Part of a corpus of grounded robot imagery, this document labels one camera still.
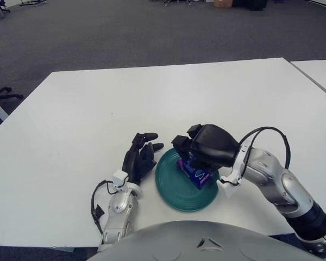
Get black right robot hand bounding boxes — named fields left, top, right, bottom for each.
left=171, top=123, right=240, bottom=172

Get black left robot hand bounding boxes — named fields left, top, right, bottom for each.
left=121, top=132, right=164, bottom=185

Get blue purple gum pack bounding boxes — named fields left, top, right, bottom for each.
left=176, top=156, right=214, bottom=190

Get green round plate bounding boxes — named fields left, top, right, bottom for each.
left=154, top=148, right=221, bottom=212

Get silver robot torso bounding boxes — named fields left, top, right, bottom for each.
left=86, top=220, right=321, bottom=261

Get black cabinet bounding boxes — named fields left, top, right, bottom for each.
left=232, top=0, right=267, bottom=11

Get black chair wheel bases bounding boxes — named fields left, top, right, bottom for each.
left=162, top=0, right=193, bottom=6

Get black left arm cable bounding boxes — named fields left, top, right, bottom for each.
left=91, top=179, right=116, bottom=234

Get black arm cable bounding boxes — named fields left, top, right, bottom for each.
left=237, top=126, right=292, bottom=175
left=91, top=179, right=116, bottom=234

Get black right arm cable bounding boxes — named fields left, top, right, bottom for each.
left=237, top=126, right=292, bottom=175

